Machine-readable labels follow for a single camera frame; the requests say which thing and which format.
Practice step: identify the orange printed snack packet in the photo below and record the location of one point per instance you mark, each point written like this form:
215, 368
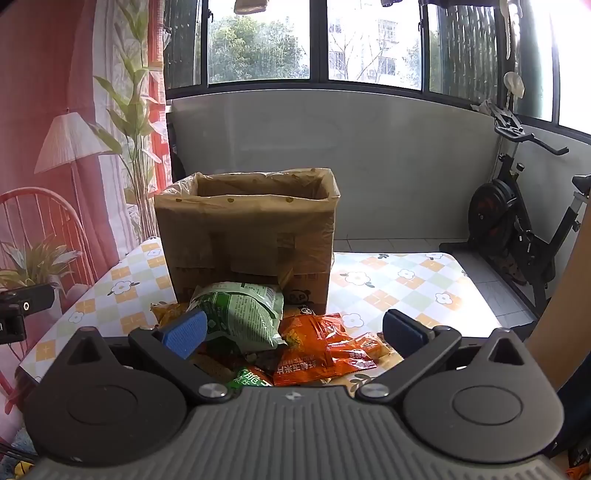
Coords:
309, 367

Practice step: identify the brown board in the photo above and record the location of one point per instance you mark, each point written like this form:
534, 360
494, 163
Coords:
568, 323

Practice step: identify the cardboard box with plastic liner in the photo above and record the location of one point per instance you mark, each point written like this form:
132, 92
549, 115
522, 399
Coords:
249, 240

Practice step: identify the printed pink backdrop curtain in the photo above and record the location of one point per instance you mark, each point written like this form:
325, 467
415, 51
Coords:
55, 138

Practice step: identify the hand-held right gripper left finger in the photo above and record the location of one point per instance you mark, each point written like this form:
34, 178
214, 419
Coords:
184, 334

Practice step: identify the yellow orange snack packet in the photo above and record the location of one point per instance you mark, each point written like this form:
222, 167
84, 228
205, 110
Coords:
369, 347

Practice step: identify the black framed window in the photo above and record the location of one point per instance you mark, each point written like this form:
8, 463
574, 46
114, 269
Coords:
318, 41

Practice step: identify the orange crinkled snack bag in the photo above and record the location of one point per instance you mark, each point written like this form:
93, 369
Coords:
304, 328

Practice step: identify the black exercise bike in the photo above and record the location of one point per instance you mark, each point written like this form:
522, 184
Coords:
501, 207

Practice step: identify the green snack bag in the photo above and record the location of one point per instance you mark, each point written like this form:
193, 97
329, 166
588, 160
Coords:
240, 314

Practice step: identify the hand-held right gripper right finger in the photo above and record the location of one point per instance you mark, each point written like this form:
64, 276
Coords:
401, 334

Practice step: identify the small green snack packet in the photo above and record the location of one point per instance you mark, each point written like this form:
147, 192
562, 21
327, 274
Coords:
249, 381

